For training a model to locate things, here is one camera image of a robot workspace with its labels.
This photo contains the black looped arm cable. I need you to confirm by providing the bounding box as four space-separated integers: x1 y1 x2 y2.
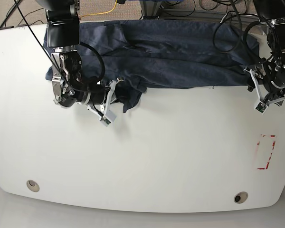
213 0 271 67

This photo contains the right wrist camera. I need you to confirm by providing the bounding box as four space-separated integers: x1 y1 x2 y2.
99 110 116 127

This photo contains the aluminium frame rail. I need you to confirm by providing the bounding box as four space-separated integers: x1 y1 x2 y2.
139 0 258 25

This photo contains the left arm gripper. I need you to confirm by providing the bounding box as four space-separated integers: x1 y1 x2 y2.
244 60 285 104

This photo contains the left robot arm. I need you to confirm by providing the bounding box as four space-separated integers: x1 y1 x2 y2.
242 0 285 107

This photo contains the dark blue t-shirt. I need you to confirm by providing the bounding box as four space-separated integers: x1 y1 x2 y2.
43 19 261 114

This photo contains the table cable grommet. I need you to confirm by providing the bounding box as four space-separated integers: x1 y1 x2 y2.
26 180 40 192
234 191 248 204

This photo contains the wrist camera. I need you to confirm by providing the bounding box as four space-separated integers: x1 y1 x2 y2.
255 100 269 114
99 110 116 127

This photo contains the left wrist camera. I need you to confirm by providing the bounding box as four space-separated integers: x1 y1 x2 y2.
255 100 269 114

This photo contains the yellow cable on floor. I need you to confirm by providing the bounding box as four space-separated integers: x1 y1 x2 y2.
79 0 116 19

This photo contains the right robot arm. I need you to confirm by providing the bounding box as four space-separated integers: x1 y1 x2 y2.
38 0 135 124

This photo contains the black cable left floor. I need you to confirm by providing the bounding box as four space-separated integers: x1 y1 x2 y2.
0 0 48 29

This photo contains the left table cable grommet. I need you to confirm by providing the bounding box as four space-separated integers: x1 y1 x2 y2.
26 180 40 192

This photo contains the right table cable grommet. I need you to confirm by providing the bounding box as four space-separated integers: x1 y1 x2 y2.
234 191 248 204

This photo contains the red tape rectangle marking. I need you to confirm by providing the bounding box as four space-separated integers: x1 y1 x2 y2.
254 134 276 170

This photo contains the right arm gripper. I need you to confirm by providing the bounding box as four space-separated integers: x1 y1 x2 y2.
82 79 131 119

